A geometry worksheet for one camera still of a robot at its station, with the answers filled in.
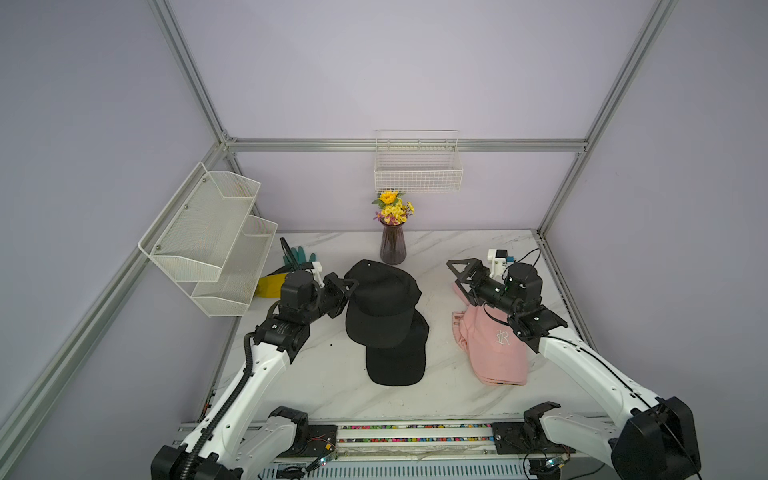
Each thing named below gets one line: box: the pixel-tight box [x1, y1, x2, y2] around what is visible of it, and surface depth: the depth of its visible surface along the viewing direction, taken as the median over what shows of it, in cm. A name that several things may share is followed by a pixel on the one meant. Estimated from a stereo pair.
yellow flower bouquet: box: [372, 190, 416, 226], surface depth 96 cm
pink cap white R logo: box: [452, 282, 528, 385], surface depth 84 cm
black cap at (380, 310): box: [345, 260, 422, 348], surface depth 76 cm
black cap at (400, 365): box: [366, 309, 429, 386], surface depth 88 cm
